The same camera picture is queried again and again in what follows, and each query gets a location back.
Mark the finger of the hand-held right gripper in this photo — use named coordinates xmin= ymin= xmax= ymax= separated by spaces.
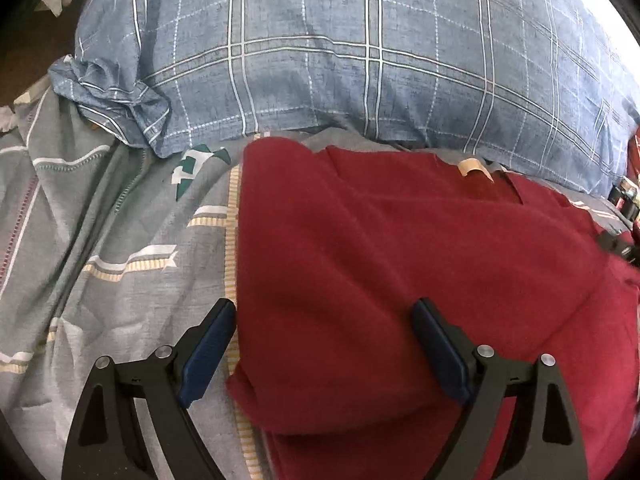
xmin=596 ymin=231 xmax=640 ymax=282

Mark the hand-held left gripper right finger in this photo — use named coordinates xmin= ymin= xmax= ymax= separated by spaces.
xmin=411 ymin=297 xmax=592 ymax=480

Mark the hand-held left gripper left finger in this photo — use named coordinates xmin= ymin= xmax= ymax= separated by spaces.
xmin=61 ymin=298 xmax=237 ymax=480

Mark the red knit sweater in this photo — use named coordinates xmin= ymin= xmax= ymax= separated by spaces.
xmin=225 ymin=137 xmax=640 ymax=480

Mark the small black device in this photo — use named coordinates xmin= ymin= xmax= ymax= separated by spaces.
xmin=611 ymin=179 xmax=640 ymax=222

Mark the red plastic bag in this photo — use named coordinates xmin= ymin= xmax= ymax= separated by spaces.
xmin=627 ymin=127 xmax=640 ymax=181

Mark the grey patterned bed sheet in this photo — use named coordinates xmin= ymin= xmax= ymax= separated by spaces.
xmin=0 ymin=82 xmax=632 ymax=480

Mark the blue plaid pillow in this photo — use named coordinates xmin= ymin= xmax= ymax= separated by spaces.
xmin=48 ymin=0 xmax=640 ymax=211

